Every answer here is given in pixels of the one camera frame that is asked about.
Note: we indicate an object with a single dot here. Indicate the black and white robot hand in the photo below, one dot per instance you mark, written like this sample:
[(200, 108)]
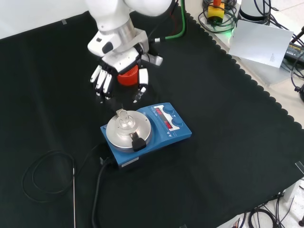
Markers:
[(123, 60)]

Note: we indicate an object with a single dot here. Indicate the heater with blue base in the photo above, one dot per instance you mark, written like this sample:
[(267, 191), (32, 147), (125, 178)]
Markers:
[(175, 135)]

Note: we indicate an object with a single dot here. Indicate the red ribbed plastic cup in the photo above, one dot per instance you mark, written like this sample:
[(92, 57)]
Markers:
[(127, 79)]

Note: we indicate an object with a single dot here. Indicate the round-bottom glass flask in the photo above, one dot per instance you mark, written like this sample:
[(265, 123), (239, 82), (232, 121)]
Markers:
[(125, 123)]

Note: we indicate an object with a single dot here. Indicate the grey tape piece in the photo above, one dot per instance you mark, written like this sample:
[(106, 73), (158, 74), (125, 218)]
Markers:
[(64, 22)]

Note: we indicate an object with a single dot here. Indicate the yellow stop button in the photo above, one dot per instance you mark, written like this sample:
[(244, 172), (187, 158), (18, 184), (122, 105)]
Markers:
[(216, 13)]

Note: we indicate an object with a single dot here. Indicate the black cloth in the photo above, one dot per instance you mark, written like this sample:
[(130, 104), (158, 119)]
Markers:
[(213, 118)]

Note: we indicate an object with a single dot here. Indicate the pale board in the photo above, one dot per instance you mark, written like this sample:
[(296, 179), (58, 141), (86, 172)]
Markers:
[(259, 42)]

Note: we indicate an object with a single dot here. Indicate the pale robot mounting plate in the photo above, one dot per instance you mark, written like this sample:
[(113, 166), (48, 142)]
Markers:
[(266, 72)]

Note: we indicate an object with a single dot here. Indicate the steel temperature probe rod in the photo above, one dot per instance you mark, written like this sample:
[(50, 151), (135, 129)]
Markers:
[(74, 197)]

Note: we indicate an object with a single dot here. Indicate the black power adapter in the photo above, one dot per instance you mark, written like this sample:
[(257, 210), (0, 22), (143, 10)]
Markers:
[(295, 51)]

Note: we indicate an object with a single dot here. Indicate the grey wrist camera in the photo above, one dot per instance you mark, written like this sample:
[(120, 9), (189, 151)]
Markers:
[(155, 59)]

